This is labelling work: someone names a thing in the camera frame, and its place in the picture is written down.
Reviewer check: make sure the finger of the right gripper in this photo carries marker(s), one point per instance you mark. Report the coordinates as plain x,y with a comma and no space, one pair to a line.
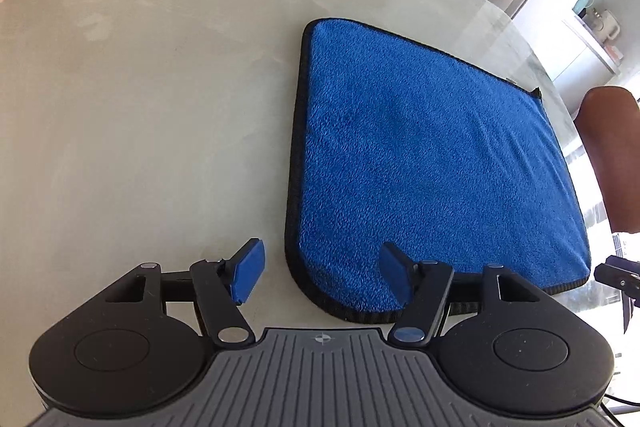
622,274

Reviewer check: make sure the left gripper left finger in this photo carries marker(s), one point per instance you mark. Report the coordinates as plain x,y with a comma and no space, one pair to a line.
220,287

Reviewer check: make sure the brown leather chair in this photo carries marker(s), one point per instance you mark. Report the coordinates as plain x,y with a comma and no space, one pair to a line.
608,124

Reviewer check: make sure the white kettle on shelf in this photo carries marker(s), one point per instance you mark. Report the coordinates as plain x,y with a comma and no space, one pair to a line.
603,26

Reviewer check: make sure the blue grey microfibre towel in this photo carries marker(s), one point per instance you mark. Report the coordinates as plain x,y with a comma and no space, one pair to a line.
394,141

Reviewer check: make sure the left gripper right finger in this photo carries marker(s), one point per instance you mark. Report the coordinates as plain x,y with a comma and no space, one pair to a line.
422,289

